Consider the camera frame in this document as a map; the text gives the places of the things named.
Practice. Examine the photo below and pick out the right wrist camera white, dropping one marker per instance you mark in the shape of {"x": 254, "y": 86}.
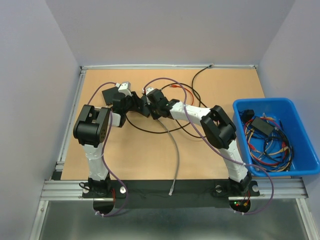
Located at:
{"x": 147, "y": 90}

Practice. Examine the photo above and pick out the black network switch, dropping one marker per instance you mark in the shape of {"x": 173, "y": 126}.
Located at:
{"x": 108, "y": 95}
{"x": 145, "y": 112}

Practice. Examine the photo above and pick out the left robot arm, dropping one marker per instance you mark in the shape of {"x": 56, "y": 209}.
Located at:
{"x": 92, "y": 129}

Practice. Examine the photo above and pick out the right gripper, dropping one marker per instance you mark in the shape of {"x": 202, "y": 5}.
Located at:
{"x": 154, "y": 116}

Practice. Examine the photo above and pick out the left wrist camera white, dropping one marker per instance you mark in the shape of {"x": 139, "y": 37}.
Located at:
{"x": 124, "y": 88}

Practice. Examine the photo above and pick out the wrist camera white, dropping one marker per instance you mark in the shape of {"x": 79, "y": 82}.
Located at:
{"x": 147, "y": 90}
{"x": 124, "y": 88}

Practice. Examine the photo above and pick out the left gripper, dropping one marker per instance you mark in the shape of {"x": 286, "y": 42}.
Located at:
{"x": 134, "y": 100}

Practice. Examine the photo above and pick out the black power adapter in bin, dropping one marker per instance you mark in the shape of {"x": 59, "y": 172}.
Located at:
{"x": 262, "y": 126}

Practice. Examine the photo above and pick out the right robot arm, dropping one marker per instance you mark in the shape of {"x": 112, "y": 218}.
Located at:
{"x": 219, "y": 132}

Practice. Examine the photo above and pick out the aluminium front rail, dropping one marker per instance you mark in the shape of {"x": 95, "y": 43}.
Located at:
{"x": 284, "y": 188}

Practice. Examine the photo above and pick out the black ethernet cable short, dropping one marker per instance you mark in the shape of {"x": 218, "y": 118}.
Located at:
{"x": 194, "y": 95}

